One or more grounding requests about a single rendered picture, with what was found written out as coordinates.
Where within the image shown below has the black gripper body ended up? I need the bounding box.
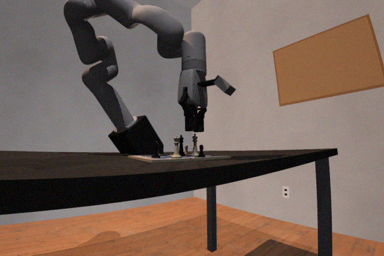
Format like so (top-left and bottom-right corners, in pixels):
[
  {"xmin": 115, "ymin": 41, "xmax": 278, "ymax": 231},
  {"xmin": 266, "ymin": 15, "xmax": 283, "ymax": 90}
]
[{"xmin": 178, "ymin": 68, "xmax": 208, "ymax": 108}]

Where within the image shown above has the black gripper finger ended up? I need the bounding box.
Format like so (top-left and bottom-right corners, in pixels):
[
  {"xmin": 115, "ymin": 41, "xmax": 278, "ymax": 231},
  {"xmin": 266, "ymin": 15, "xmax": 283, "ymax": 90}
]
[
  {"xmin": 194, "ymin": 107, "xmax": 207, "ymax": 132},
  {"xmin": 179, "ymin": 88, "xmax": 196, "ymax": 131}
]

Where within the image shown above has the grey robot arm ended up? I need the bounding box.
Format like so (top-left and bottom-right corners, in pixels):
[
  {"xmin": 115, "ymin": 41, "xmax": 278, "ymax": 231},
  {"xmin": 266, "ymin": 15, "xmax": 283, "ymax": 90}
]
[{"xmin": 64, "ymin": 0, "xmax": 206, "ymax": 134}]

